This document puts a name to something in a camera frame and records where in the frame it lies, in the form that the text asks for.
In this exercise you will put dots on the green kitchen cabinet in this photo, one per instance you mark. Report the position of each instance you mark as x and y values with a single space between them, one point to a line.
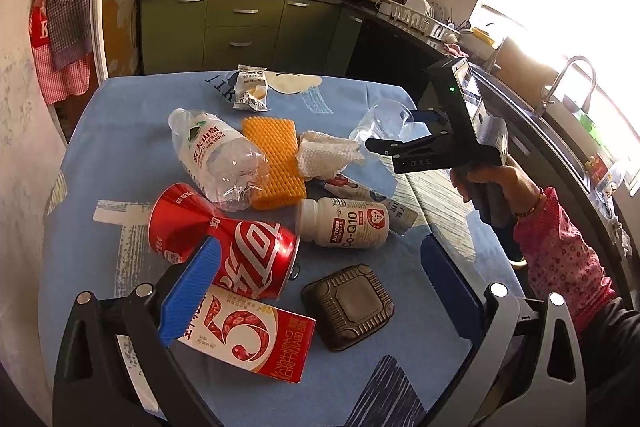
240 27

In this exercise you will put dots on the red soda can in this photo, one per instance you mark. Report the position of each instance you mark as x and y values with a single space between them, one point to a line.
255 257

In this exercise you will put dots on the crushed clear water bottle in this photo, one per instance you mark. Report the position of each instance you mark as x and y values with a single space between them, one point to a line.
215 152

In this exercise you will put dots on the yellow sponge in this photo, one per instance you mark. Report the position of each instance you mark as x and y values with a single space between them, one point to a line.
482 36

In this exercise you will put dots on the black plastic food container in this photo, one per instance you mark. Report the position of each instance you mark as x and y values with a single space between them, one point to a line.
350 307

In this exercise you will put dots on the orange foam net sleeve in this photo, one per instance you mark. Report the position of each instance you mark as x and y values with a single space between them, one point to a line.
277 167

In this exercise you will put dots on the person's right hand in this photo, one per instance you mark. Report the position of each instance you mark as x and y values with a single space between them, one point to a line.
510 184

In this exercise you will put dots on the white tissue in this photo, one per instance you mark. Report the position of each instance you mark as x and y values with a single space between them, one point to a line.
325 154

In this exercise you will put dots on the person's dark clothing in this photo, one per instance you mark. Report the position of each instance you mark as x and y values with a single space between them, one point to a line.
612 367

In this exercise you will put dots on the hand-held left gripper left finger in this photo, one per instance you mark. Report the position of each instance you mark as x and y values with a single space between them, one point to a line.
192 287

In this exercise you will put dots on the white dish rack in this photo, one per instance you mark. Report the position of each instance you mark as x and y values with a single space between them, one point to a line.
425 19

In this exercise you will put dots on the clear plastic cup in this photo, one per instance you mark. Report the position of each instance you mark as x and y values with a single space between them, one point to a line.
382 119

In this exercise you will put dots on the blue printed tablecloth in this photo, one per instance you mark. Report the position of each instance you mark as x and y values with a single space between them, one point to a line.
350 387

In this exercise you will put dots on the white supplement bottle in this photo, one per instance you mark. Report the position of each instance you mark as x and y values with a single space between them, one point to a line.
345 224

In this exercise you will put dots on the red checked apron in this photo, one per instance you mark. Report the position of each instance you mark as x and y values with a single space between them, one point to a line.
42 57

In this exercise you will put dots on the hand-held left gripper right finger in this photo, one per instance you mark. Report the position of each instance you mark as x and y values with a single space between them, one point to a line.
447 287

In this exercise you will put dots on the red and white carton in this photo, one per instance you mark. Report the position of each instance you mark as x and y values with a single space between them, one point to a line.
250 337

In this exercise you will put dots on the green plastic container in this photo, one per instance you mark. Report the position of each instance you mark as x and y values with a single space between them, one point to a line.
590 127

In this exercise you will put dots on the dark lower kitchen cabinets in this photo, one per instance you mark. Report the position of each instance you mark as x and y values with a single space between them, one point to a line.
385 52

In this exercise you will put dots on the silver snack wrapper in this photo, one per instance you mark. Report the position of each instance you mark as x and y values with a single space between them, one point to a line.
250 89

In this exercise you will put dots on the metal sink faucet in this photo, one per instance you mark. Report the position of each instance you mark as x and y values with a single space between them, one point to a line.
575 67

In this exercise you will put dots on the person's right forearm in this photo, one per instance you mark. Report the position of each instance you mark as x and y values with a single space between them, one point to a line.
565 257

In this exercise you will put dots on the pink cloth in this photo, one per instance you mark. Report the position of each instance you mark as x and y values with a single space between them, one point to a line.
456 50

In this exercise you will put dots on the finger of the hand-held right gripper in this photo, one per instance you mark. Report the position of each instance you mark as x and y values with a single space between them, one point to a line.
420 154
427 116

